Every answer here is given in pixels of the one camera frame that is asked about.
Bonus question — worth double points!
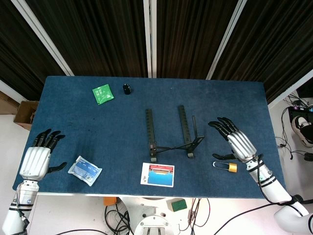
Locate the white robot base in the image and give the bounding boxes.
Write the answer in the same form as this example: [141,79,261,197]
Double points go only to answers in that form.
[121,197,196,235]

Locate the blue felt table mat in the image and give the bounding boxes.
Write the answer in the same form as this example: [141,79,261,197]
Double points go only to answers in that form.
[12,75,286,199]

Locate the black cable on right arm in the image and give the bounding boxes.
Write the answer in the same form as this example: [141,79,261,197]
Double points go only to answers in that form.
[251,153,305,206]

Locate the blue red picture card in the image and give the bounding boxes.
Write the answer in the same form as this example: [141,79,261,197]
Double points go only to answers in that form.
[140,162,176,188]

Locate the tangled black cables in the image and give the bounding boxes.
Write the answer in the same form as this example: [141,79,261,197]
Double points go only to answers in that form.
[275,91,313,161]

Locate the black device with lights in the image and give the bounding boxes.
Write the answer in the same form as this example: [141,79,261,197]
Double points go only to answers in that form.
[287,105,313,126]

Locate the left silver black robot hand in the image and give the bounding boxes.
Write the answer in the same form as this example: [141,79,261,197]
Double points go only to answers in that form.
[19,129,67,182]

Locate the black folding stand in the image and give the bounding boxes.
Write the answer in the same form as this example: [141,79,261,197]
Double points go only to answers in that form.
[145,105,205,163]

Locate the blue white wipes packet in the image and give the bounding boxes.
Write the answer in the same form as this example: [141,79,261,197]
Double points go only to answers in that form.
[67,155,103,187]

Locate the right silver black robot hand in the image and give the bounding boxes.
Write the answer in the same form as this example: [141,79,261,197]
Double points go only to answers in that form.
[208,117,264,163]

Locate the green wooden block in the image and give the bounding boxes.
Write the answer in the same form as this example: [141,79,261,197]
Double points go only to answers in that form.
[166,198,188,212]

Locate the black white sneaker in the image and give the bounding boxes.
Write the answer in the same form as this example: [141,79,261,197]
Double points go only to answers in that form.
[291,116,313,148]

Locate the brass padlock long shackle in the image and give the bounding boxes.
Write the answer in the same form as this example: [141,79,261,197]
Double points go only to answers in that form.
[212,161,238,174]

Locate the orange box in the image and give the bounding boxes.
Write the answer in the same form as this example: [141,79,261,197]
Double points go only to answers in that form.
[103,196,118,206]

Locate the green sachet packet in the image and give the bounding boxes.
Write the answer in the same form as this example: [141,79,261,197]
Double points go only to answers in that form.
[91,84,115,106]

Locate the brown cardboard box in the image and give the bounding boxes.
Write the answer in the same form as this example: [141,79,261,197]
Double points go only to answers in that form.
[13,100,40,131]

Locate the black floor cables bundle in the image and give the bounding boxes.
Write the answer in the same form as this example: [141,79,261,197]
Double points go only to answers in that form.
[51,196,211,235]

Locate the white partition frame post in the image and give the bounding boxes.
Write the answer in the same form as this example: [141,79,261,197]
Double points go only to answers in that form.
[11,0,74,76]
[143,0,157,78]
[206,0,247,80]

